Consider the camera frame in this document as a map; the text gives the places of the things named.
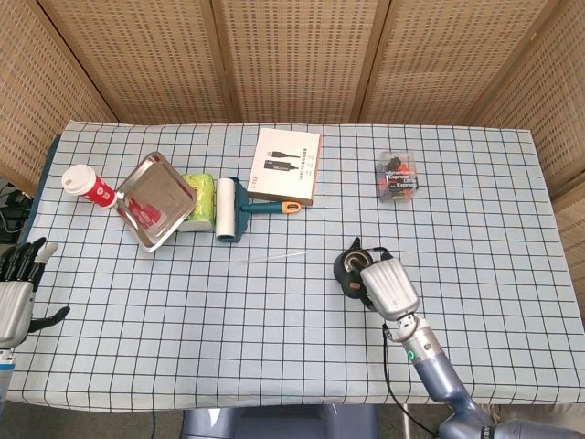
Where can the left blue grey robot arm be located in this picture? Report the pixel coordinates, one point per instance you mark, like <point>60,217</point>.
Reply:
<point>5,379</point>

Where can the woven bamboo folding screen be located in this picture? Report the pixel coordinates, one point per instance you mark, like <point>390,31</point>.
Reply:
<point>297,55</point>

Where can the green white tissue pack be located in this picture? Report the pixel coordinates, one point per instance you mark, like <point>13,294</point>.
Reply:
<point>203,201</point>

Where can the clear glass stirring rod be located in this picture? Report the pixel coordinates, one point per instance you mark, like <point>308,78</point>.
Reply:
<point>274,257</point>

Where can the stainless steel rectangular tray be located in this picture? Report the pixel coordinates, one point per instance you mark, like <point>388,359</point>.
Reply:
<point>155,196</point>

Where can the right blue grey robot arm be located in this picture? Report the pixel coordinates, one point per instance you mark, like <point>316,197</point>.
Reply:
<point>434,366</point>

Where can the dark kettle lid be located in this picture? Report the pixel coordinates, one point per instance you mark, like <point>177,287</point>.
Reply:
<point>354,289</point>

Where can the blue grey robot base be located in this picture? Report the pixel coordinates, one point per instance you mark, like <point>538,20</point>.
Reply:
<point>274,423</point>

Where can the clear box of binder clips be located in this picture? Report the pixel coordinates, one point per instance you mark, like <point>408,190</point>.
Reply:
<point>397,178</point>

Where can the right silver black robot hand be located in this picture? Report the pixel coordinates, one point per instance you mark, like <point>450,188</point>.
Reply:
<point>390,288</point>

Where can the blue checkered tablecloth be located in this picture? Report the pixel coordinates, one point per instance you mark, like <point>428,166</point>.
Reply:
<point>228,320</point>

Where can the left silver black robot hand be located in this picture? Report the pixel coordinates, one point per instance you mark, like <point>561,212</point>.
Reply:
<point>16,311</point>

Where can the red and white cup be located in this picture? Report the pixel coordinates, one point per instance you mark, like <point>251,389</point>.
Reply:
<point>98,192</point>

